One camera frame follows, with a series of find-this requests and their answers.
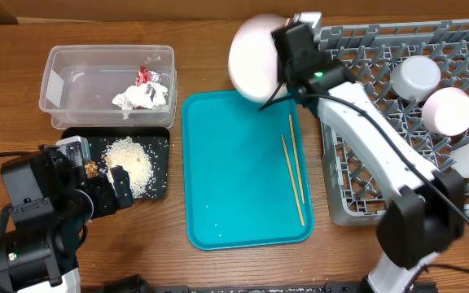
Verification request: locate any pile of rice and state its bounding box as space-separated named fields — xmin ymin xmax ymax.
xmin=88 ymin=136 xmax=169 ymax=200

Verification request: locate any brown food scrap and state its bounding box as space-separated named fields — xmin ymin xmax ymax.
xmin=84 ymin=160 xmax=99 ymax=178

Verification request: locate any large white plate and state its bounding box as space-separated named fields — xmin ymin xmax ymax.
xmin=228 ymin=14 xmax=286 ymax=104

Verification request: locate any white napkin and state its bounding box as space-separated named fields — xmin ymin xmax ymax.
xmin=112 ymin=81 xmax=169 ymax=110

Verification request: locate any wooden chopstick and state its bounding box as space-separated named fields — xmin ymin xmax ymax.
xmin=288 ymin=114 xmax=305 ymax=204
xmin=281 ymin=134 xmax=305 ymax=226

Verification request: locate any red foil snack wrapper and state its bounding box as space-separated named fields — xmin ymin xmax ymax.
xmin=134 ymin=66 xmax=162 ymax=109

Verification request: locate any grey bowl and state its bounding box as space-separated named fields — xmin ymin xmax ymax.
xmin=390 ymin=55 xmax=441 ymax=102

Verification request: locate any small pink plate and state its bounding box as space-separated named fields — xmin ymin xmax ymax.
xmin=421 ymin=87 xmax=469 ymax=136

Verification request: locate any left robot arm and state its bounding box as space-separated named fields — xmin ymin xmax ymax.
xmin=0 ymin=147 xmax=134 ymax=292

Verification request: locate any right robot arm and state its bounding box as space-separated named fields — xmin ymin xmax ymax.
xmin=271 ymin=22 xmax=467 ymax=292

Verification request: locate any black plastic tray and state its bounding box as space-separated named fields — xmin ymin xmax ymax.
xmin=62 ymin=127 xmax=170 ymax=200

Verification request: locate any clear plastic bin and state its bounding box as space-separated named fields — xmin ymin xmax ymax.
xmin=39 ymin=45 xmax=178 ymax=129

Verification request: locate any teal serving tray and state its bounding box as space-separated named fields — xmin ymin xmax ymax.
xmin=182 ymin=90 xmax=314 ymax=251

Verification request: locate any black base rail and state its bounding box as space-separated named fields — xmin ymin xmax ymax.
xmin=81 ymin=273 xmax=439 ymax=293

